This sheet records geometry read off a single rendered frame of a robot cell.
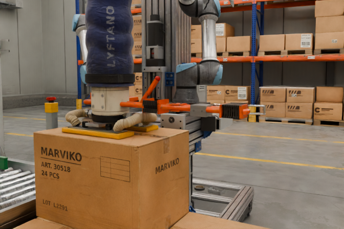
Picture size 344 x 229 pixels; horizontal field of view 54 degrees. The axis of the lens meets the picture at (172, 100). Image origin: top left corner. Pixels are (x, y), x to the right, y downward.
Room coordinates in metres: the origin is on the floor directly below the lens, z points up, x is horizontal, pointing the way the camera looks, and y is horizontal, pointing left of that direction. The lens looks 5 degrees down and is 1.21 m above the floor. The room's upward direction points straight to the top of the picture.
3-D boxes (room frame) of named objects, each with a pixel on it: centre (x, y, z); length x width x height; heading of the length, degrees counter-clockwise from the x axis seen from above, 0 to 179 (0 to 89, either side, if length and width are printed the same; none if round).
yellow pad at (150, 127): (1.65, 0.23, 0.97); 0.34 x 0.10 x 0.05; 59
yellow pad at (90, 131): (1.48, 0.33, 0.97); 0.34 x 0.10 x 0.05; 59
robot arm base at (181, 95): (1.96, -0.08, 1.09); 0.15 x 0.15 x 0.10
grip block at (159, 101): (1.44, 0.07, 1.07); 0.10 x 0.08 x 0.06; 149
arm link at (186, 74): (1.96, -0.09, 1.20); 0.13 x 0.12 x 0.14; 91
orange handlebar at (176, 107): (1.57, 0.05, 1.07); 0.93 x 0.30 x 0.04; 59
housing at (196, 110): (1.33, -0.12, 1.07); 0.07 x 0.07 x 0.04; 59
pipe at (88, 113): (1.57, 0.28, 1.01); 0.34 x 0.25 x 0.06; 59
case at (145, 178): (1.56, 0.28, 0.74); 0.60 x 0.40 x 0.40; 59
